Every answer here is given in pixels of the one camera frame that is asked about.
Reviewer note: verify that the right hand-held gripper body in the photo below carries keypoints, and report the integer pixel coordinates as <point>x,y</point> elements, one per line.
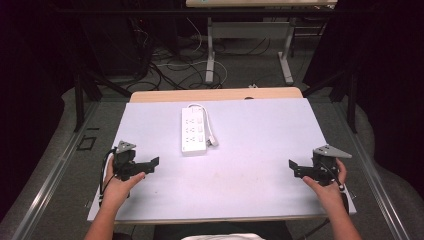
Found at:
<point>325,166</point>

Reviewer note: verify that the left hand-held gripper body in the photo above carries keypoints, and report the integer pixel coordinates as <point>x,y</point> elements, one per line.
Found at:
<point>124,162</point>

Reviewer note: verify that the person's right hand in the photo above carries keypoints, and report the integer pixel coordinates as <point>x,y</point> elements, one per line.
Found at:
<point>328,195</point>

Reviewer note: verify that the person's left hand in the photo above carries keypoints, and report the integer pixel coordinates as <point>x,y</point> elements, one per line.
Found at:
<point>116,190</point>

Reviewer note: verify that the white power strip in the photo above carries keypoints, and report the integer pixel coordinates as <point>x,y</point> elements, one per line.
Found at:
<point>192,131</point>

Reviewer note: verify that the white table mat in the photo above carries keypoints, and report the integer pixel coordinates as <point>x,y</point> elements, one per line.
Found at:
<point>240,173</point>

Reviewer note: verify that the person's dark pants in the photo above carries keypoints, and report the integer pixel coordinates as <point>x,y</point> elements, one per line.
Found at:
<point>173,231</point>

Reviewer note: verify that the black metal stand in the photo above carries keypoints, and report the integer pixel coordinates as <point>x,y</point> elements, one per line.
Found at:
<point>81,96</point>
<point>350,96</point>

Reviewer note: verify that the light wooden table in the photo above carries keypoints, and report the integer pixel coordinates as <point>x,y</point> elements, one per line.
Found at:
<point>200,94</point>

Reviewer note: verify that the person's white shirt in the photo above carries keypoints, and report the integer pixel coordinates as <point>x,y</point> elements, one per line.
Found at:
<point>223,237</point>

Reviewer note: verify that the white-framed desk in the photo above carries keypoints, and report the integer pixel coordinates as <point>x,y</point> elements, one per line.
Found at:
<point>250,30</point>

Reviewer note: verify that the aluminium floor rail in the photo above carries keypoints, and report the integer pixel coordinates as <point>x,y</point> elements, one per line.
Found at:
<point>376,180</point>
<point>50,180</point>

